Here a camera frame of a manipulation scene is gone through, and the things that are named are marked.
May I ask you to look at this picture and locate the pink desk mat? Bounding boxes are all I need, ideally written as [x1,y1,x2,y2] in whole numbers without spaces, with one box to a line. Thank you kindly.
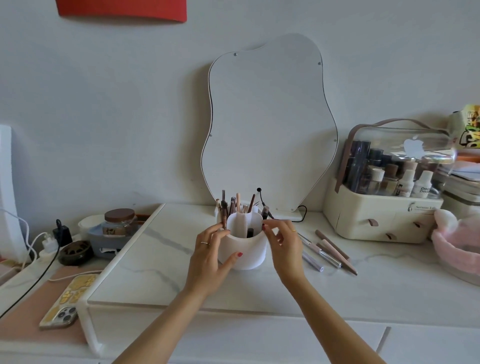
[0,268,104,346]

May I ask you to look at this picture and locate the white round organizer cup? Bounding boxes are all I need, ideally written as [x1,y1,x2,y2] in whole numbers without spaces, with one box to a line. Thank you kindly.
[216,206,269,271]

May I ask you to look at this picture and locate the black charger cable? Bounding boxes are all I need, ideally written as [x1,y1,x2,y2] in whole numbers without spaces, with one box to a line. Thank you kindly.
[0,245,61,320]

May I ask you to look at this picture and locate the colourful snack bag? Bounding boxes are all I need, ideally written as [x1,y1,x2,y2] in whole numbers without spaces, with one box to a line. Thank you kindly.
[448,104,480,151]

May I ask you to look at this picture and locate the row of cosmetic bottles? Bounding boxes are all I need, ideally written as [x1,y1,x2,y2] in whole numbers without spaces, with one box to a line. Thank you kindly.
[344,140,445,200]

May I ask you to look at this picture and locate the person's left forearm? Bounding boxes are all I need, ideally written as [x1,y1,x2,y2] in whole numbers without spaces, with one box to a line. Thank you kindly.
[112,288,211,364]

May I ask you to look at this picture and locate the white marble riser shelf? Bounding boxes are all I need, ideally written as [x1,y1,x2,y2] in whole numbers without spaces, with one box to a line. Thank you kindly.
[76,203,480,357]

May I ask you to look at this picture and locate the white wavy mirror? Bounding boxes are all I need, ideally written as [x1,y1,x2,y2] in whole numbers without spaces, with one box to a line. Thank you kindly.
[200,32,340,223]

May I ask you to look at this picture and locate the white marble table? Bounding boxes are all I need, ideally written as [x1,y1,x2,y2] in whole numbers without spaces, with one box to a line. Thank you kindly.
[0,203,480,364]

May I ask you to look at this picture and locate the phone with yellow case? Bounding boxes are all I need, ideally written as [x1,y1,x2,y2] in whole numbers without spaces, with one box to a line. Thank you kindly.
[39,273,100,332]

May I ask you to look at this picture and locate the cream cosmetic organizer box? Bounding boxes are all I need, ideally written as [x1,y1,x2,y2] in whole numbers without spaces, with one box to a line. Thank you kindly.
[323,118,458,245]

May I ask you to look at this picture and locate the pale pink phone cable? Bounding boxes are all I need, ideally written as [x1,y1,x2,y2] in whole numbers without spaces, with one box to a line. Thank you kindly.
[48,269,104,284]

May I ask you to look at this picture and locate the person's right hand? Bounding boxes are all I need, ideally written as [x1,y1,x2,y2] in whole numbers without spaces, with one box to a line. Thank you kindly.
[261,219,307,288]

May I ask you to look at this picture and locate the red paper sheet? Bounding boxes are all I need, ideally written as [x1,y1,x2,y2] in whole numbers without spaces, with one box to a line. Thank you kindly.
[55,0,188,23]

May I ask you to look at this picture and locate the grey blue tray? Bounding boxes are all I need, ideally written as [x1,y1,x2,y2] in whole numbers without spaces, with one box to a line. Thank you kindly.
[86,223,145,260]

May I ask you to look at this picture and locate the person's left hand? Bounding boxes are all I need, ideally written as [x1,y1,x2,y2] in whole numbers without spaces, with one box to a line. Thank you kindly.
[183,221,245,299]

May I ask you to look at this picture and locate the white charger plug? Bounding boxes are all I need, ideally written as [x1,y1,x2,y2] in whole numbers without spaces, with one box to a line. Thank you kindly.
[40,232,60,253]

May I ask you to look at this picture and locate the person's right forearm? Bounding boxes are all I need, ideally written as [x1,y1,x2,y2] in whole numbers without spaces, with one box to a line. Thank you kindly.
[284,275,387,364]

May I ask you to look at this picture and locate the pink fluffy headband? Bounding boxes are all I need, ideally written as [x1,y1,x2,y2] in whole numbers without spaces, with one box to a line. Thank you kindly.
[431,208,480,277]

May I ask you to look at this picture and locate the dark round small dish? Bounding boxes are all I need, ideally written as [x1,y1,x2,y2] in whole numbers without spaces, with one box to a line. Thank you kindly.
[58,239,95,267]

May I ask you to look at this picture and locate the white round dish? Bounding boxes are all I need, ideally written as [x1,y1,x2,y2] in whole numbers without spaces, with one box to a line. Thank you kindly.
[77,214,107,237]

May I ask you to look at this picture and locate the white charger cable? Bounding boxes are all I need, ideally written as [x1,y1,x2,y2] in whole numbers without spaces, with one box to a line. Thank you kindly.
[0,208,38,265]

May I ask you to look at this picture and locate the black charger plug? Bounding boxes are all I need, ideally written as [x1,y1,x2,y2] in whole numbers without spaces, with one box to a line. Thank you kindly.
[52,219,73,248]

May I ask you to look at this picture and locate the white board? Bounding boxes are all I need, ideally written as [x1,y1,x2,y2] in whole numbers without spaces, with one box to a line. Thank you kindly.
[0,124,30,265]

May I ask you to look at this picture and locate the glass jar brown lid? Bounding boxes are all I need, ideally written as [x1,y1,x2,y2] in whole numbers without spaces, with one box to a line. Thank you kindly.
[101,208,138,238]

